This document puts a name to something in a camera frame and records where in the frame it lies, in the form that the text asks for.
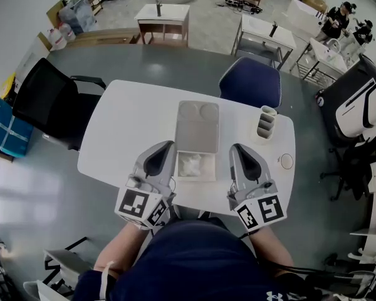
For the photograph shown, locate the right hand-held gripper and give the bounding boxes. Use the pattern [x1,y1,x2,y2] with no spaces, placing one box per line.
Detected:
[226,142,288,233]

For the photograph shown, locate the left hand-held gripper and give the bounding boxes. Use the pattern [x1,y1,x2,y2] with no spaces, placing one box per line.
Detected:
[114,140,177,231]

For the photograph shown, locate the beige desktop drawer organizer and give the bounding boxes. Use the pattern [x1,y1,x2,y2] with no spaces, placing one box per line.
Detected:
[174,100,221,182]

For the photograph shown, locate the person's right forearm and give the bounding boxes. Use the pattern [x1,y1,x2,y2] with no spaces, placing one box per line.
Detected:
[249,226,295,269]

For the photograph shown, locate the person's left forearm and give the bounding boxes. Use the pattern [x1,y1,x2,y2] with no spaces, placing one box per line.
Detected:
[93,223,153,274]

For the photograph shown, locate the white compartment desk organizer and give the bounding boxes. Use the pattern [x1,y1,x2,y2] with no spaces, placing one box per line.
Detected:
[249,105,278,144]

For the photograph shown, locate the person's navy clothing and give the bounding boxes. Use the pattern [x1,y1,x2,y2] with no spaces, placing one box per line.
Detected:
[71,218,301,301]

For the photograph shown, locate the navy blue chair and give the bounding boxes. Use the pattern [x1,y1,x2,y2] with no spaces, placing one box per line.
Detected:
[218,56,283,109]

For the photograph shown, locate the black and white office chair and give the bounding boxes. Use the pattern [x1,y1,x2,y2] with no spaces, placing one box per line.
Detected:
[315,53,376,200]

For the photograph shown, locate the black mesh office chair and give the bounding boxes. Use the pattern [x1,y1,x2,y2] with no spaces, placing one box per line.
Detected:
[12,57,107,152]

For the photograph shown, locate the white basin table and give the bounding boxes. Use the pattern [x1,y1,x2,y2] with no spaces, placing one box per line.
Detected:
[290,38,348,81]

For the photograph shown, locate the teal wrapped package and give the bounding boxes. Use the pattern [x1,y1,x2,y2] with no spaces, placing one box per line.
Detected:
[0,94,34,159]

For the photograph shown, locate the white wooden sink cabinet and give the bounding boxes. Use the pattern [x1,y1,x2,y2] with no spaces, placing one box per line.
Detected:
[134,3,191,45]

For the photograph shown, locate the clear water jugs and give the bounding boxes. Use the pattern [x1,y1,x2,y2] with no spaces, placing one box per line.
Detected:
[48,23,76,51]

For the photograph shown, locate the yellow bin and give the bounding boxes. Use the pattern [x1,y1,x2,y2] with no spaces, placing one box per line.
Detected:
[0,72,18,100]

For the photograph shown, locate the plastic wrapped bundle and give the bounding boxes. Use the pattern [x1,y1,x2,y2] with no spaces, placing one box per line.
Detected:
[58,0,97,36]

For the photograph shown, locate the black cables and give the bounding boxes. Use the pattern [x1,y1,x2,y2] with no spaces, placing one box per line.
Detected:
[263,258,364,282]

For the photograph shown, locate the white arm strap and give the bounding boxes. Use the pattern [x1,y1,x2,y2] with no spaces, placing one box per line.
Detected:
[99,261,115,300]

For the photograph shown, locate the grey chair with black frame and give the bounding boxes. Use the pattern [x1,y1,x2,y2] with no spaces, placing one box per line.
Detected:
[23,236,95,301]

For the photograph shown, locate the white metal-frame sink table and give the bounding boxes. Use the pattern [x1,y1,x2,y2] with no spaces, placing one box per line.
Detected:
[231,13,297,70]

